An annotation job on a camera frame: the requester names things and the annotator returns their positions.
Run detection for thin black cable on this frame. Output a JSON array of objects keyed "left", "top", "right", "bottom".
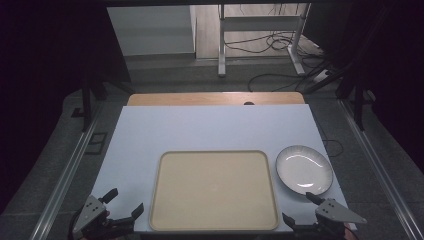
[{"left": 313, "top": 113, "right": 345, "bottom": 158}]

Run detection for white desk frame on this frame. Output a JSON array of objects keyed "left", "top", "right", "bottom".
[{"left": 217, "top": 3, "right": 313, "bottom": 78}]

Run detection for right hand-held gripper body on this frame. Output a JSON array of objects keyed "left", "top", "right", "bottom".
[{"left": 292, "top": 197, "right": 368, "bottom": 240}]

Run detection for black floor cables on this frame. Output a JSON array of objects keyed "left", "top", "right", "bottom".
[{"left": 222, "top": 30, "right": 338, "bottom": 93}]

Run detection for wooden table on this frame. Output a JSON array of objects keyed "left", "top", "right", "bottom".
[{"left": 127, "top": 91, "right": 306, "bottom": 107}]

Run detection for white table board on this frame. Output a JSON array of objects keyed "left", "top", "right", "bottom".
[{"left": 89, "top": 103, "right": 358, "bottom": 234}]

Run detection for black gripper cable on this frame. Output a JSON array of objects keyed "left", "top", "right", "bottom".
[{"left": 67, "top": 209, "right": 84, "bottom": 240}]

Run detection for person's right hand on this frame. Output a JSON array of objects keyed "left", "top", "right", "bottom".
[{"left": 343, "top": 224, "right": 356, "bottom": 240}]

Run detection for black metal stand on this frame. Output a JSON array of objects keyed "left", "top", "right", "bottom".
[
  {"left": 335, "top": 74, "right": 376, "bottom": 132},
  {"left": 70, "top": 74, "right": 136, "bottom": 133}
]

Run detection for metal floor rail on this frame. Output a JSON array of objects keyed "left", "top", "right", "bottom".
[
  {"left": 337, "top": 98, "right": 424, "bottom": 240},
  {"left": 29, "top": 103, "right": 105, "bottom": 240}
]

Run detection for black floor socket plate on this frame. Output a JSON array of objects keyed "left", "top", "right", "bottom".
[{"left": 84, "top": 131, "right": 109, "bottom": 156}]

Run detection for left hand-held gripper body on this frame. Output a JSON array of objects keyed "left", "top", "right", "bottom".
[{"left": 71, "top": 195, "right": 135, "bottom": 240}]

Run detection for white cabinet panel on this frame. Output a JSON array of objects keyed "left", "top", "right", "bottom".
[{"left": 106, "top": 4, "right": 198, "bottom": 58}]

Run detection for beige plastic tray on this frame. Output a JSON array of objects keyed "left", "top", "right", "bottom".
[{"left": 148, "top": 149, "right": 280, "bottom": 232}]

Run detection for white power strip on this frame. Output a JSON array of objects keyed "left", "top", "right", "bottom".
[{"left": 312, "top": 68, "right": 332, "bottom": 84}]

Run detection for white plate with dark rim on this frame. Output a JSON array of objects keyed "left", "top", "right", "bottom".
[{"left": 275, "top": 144, "right": 334, "bottom": 197}]

